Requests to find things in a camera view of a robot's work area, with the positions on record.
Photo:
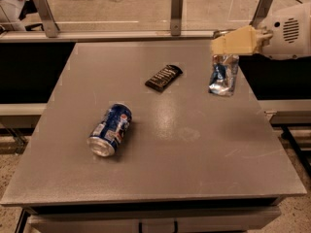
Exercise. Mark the person in background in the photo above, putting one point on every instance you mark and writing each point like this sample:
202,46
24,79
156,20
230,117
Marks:
12,12

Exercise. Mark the silver redbull can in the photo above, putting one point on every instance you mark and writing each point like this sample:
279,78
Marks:
225,68

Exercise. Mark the metal bracket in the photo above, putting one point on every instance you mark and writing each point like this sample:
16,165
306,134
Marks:
45,13
176,17
261,12

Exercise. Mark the right metal bracket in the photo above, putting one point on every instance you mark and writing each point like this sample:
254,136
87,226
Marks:
261,12

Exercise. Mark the black snack bar wrapper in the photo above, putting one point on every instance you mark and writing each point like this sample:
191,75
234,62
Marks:
163,78

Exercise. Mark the metal rail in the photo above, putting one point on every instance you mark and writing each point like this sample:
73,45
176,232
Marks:
100,36

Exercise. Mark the clear acrylic barrier panel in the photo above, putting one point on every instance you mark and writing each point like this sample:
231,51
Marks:
133,15

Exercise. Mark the grey table cabinet base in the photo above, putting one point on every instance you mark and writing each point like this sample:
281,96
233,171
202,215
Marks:
196,216

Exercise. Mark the middle metal bracket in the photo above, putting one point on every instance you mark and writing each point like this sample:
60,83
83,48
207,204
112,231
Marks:
176,17

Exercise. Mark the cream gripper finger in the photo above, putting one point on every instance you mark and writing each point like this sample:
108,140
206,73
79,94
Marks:
245,40

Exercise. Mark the left metal bracket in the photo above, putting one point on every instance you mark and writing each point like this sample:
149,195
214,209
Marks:
45,13

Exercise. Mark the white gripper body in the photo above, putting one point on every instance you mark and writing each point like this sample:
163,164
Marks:
287,36

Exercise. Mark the blue pepsi can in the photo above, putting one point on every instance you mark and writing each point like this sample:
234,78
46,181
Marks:
106,137

